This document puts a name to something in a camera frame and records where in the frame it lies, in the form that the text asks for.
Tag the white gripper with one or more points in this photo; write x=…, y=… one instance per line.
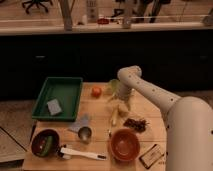
x=123, y=92

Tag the yellow banana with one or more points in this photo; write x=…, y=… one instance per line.
x=119, y=110

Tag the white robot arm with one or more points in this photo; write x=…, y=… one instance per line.
x=188, y=122

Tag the green apple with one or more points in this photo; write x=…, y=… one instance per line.
x=112, y=86

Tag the orange tomato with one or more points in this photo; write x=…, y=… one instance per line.
x=96, y=92

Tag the dark dried food pile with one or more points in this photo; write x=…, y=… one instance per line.
x=136, y=125

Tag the orange bowl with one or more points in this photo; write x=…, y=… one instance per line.
x=124, y=145

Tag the metal measuring cup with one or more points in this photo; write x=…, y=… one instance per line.
x=85, y=134

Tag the green plastic tray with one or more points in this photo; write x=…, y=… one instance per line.
x=66, y=91

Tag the grey sponge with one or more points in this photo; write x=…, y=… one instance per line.
x=54, y=107

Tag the green cucumber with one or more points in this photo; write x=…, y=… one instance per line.
x=47, y=145

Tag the dark bowl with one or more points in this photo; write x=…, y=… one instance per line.
x=38, y=140

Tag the office chair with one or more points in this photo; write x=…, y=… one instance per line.
x=38, y=3

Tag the white handled brush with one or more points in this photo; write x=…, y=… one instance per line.
x=69, y=151

